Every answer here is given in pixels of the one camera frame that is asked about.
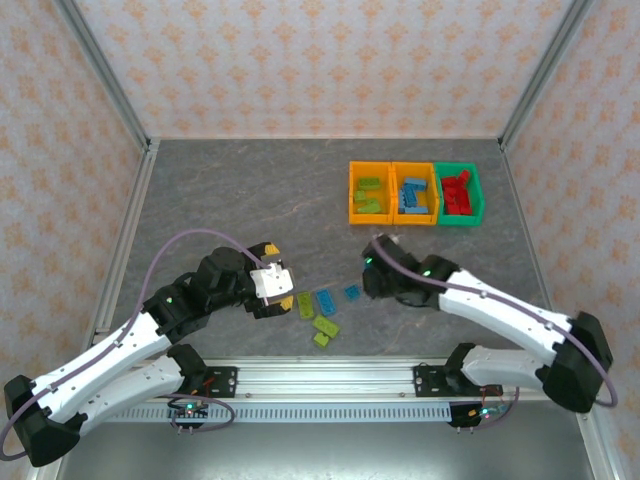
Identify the small blue lego brick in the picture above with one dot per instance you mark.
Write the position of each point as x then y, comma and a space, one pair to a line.
352, 292

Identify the small lime green lego brick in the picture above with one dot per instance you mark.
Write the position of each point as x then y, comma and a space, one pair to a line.
361, 196
321, 339

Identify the red lego brick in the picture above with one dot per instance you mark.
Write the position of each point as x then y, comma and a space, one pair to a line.
463, 192
448, 195
462, 177
456, 200
466, 207
450, 183
450, 207

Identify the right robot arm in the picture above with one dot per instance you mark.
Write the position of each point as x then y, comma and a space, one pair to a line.
500, 315

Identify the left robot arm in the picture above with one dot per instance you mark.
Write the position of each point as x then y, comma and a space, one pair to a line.
110, 360

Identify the orange plastic bin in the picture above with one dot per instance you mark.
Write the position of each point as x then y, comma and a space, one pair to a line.
425, 170
370, 220

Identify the green plastic bin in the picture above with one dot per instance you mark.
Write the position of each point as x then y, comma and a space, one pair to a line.
477, 195

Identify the grey metal sheet panel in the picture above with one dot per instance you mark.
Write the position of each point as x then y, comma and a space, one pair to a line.
325, 455

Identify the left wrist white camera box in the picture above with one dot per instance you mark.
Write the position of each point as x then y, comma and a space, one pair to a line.
272, 282

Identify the aluminium mounting rail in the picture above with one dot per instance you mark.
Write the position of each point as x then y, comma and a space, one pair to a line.
325, 380

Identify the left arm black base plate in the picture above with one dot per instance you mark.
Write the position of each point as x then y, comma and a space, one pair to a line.
222, 378

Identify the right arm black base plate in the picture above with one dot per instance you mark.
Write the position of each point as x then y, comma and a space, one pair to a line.
426, 381

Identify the aluminium table side rail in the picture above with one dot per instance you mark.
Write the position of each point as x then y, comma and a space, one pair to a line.
520, 200
134, 210

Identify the aluminium frame post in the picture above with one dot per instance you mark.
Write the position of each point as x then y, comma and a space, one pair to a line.
105, 75
545, 75

